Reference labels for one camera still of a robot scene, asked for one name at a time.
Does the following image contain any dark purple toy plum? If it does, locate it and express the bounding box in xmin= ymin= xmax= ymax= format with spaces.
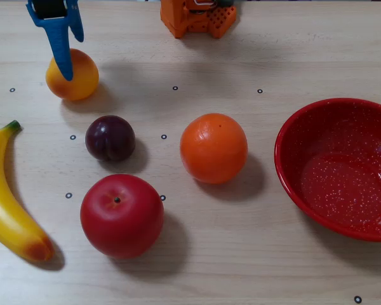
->
xmin=84 ymin=115 xmax=137 ymax=163

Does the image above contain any red speckled bowl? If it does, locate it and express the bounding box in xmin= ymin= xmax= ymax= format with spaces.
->
xmin=274 ymin=97 xmax=381 ymax=243

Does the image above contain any yellow orange toy peach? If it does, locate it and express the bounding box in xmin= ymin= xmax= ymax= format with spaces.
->
xmin=45 ymin=48 xmax=100 ymax=102

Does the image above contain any blue gripper black motor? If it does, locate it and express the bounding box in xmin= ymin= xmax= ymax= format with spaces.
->
xmin=25 ymin=0 xmax=85 ymax=82

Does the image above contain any orange toy orange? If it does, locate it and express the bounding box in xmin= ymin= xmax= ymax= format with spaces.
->
xmin=180 ymin=113 xmax=249 ymax=185

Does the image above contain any red toy apple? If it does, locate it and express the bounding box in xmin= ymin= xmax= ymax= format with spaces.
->
xmin=80 ymin=173 xmax=165 ymax=259

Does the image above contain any yellow toy banana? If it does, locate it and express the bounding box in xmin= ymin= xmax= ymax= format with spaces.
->
xmin=0 ymin=119 xmax=55 ymax=262

